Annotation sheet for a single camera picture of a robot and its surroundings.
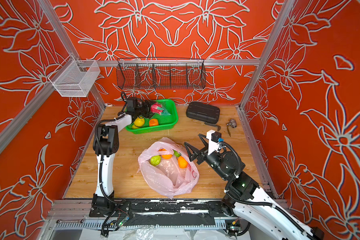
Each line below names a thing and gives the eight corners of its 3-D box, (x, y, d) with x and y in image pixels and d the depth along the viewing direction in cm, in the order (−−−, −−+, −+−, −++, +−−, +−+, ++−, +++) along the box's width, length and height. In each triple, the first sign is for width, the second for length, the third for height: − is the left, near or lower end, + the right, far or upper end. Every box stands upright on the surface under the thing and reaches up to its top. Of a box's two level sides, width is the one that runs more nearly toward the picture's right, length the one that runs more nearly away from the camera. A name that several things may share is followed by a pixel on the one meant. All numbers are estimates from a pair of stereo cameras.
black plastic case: (184, 117, 113) (184, 112, 109) (189, 105, 121) (189, 100, 117) (217, 125, 108) (218, 120, 104) (220, 112, 116) (221, 107, 112)
